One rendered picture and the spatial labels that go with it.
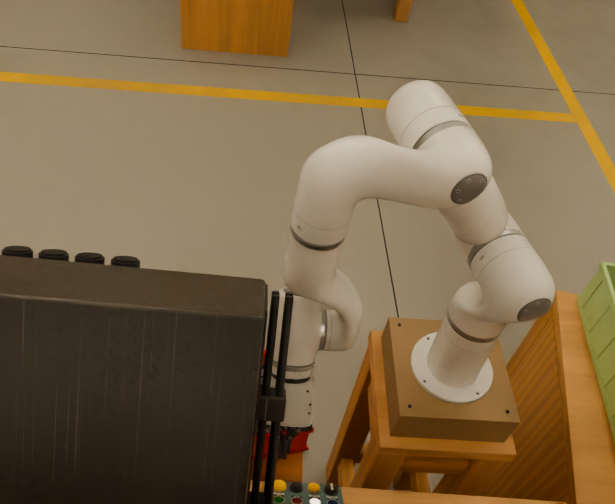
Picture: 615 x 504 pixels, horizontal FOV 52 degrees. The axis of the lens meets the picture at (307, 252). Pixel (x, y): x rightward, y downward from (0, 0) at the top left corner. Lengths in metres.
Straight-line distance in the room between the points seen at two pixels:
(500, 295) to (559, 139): 2.98
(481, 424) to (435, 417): 0.11
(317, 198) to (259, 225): 2.13
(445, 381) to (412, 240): 1.70
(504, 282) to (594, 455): 0.70
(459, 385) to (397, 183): 0.71
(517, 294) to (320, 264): 0.37
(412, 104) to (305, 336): 0.46
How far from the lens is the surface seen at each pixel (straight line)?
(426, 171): 0.86
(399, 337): 1.55
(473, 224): 1.06
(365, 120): 3.76
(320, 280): 1.03
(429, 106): 0.93
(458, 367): 1.43
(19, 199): 3.23
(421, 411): 1.45
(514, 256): 1.20
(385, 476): 1.66
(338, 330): 1.16
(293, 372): 1.18
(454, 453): 1.55
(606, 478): 1.75
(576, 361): 1.90
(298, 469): 1.50
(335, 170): 0.89
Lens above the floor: 2.17
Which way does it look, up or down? 48 degrees down
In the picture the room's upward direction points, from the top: 10 degrees clockwise
